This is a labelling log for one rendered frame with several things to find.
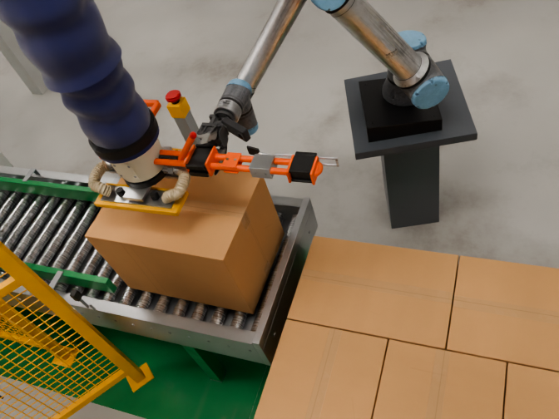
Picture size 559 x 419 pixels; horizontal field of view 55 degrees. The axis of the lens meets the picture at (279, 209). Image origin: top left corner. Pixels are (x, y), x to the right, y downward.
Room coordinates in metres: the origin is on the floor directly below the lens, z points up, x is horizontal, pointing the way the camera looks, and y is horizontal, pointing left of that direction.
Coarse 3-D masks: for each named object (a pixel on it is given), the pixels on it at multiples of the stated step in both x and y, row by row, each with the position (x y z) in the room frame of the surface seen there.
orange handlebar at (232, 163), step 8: (152, 104) 1.70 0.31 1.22; (160, 104) 1.69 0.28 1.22; (160, 152) 1.42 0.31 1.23; (168, 152) 1.40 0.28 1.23; (176, 152) 1.39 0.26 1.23; (232, 152) 1.29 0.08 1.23; (160, 160) 1.38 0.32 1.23; (168, 160) 1.36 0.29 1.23; (176, 160) 1.35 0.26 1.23; (184, 160) 1.34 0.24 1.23; (224, 160) 1.27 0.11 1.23; (232, 160) 1.25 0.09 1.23; (240, 160) 1.25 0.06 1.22; (248, 160) 1.24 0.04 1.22; (280, 160) 1.19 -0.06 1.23; (288, 160) 1.17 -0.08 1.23; (216, 168) 1.26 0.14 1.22; (224, 168) 1.25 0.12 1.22; (232, 168) 1.23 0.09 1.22; (240, 168) 1.22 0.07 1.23; (248, 168) 1.20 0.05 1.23; (272, 168) 1.17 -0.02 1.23; (280, 168) 1.15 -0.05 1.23; (320, 168) 1.10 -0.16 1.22
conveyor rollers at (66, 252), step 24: (0, 192) 2.38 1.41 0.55; (0, 216) 2.20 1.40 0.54; (24, 216) 2.13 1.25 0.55; (48, 216) 2.10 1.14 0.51; (72, 216) 2.01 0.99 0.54; (0, 240) 2.04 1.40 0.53; (24, 240) 1.96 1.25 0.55; (72, 240) 1.85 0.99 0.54; (72, 264) 1.69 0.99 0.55; (96, 264) 1.66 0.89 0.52; (72, 288) 1.55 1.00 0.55; (120, 288) 1.49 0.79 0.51; (216, 312) 1.18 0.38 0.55; (240, 312) 1.14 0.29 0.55
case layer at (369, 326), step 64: (320, 256) 1.26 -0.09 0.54; (384, 256) 1.16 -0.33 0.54; (448, 256) 1.06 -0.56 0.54; (320, 320) 0.99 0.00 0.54; (384, 320) 0.90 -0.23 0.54; (448, 320) 0.81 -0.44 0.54; (512, 320) 0.73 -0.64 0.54; (320, 384) 0.75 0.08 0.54; (384, 384) 0.67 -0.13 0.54; (448, 384) 0.60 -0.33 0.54; (512, 384) 0.53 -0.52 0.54
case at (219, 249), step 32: (192, 192) 1.47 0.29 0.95; (224, 192) 1.41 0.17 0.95; (256, 192) 1.37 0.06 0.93; (96, 224) 1.48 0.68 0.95; (128, 224) 1.42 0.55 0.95; (160, 224) 1.37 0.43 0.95; (192, 224) 1.31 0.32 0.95; (224, 224) 1.26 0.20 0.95; (256, 224) 1.31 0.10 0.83; (128, 256) 1.36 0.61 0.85; (160, 256) 1.27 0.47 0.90; (192, 256) 1.18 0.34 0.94; (224, 256) 1.12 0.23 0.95; (256, 256) 1.24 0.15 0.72; (160, 288) 1.34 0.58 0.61; (192, 288) 1.24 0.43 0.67; (224, 288) 1.15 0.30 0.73; (256, 288) 1.18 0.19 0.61
